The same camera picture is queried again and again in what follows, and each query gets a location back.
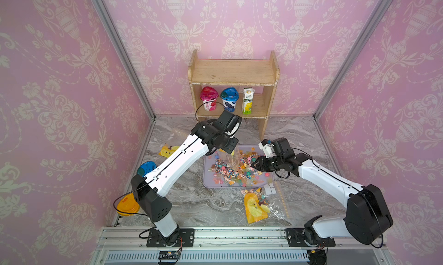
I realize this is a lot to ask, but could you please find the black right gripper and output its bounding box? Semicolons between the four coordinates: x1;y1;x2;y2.
251;157;286;172

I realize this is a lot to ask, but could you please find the pile of colourful candies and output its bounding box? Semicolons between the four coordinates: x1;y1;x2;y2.
209;150;272;186

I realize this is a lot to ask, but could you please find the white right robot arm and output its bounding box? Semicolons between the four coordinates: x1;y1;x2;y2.
252;138;393;245

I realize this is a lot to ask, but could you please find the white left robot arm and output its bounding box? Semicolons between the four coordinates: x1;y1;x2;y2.
131;111;242;246

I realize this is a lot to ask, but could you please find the lavender plastic tray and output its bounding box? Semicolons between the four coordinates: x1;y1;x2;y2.
203;144;274;189

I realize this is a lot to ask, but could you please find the blue lid yogurt cup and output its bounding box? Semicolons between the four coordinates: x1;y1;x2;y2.
220;87;239;113

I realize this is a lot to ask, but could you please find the pink lid yogurt cup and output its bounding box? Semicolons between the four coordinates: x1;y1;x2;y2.
200;86;219;111

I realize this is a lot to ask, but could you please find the green white juice carton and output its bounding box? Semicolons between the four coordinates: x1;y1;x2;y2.
242;87;255;115

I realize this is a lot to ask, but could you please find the blue lid cup on table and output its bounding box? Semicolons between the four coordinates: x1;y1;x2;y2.
137;161;157;177

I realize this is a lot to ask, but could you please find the orange lid cup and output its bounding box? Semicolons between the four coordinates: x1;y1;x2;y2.
117;193;140;217

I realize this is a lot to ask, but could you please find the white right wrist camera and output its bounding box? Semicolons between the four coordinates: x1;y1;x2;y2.
258;139;275;158

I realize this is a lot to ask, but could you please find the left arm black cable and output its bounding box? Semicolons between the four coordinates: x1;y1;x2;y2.
194;101;226;123

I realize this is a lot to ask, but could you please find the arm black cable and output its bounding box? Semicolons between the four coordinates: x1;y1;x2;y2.
290;147;385;249
194;101;226;123

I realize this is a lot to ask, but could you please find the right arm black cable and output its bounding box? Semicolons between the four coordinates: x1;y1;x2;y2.
290;147;385;249

